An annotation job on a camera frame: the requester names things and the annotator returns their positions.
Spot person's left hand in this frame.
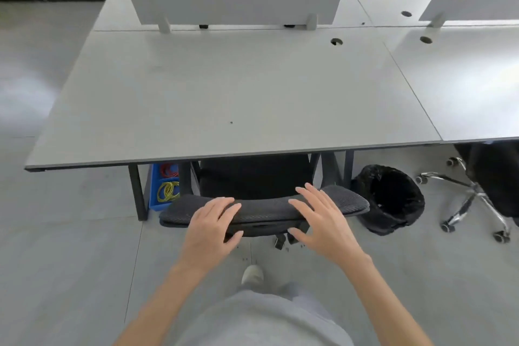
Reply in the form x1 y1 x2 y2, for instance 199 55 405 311
178 197 244 274

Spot person's right hand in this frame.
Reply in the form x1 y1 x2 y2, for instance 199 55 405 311
287 182 371 272

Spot black mesh office chair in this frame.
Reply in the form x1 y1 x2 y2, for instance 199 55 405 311
159 153 370 251

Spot person's right forearm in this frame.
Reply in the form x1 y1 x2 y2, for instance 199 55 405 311
341 256 434 346

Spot person's left forearm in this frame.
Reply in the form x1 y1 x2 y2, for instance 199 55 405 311
115 261 221 346

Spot white shoe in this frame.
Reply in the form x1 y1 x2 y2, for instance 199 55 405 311
241 265 264 288

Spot blue plastic bin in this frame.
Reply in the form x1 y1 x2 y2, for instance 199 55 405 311
148 163 181 212

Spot black trash bin with liner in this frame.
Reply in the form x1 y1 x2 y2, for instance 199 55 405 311
354 164 426 236

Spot grey trousers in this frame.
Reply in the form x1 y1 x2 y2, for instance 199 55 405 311
169 282 354 346

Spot black chair with chrome base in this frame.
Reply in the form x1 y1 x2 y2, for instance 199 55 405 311
415 141 519 244

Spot yellow cable coil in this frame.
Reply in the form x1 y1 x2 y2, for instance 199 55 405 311
157 181 180 203

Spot black desk frame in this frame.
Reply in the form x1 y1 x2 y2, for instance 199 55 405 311
128 150 356 222

